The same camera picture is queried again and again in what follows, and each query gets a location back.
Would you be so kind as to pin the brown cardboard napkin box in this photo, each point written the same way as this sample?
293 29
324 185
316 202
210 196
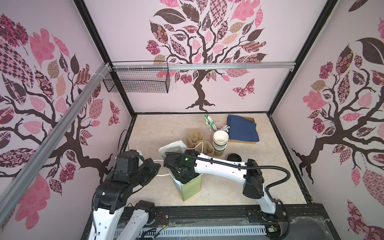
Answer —
249 120

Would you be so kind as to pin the black wire basket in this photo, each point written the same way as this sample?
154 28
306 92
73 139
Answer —
138 77

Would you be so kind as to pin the black cup lid stack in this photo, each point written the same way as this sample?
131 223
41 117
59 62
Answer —
234 158

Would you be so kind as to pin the white slotted cable duct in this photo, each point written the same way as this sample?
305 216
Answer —
223 231

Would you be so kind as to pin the aluminium rail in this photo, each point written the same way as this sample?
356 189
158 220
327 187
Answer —
222 66
22 181

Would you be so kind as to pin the pink bucket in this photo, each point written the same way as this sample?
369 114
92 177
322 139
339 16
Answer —
217 126

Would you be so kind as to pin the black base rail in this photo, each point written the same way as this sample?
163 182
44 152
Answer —
291 222

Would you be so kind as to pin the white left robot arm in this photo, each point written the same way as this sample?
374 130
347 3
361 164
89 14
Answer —
111 198

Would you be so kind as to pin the white paper takeout bag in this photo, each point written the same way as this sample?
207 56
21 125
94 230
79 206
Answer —
186 191

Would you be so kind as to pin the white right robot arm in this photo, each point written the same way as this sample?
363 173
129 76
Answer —
247 174

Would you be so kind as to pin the green wrapped stirrers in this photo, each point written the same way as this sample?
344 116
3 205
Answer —
210 123

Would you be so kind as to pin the aluminium rail back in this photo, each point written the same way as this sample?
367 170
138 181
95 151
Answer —
222 66

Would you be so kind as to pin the blue napkin stack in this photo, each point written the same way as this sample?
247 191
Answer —
242 129

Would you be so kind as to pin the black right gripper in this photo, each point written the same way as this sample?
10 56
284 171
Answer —
173 163

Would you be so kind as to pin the stacked paper cups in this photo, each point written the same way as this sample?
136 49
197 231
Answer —
220 142

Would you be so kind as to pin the aluminium rail left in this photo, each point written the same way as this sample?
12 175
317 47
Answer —
22 181

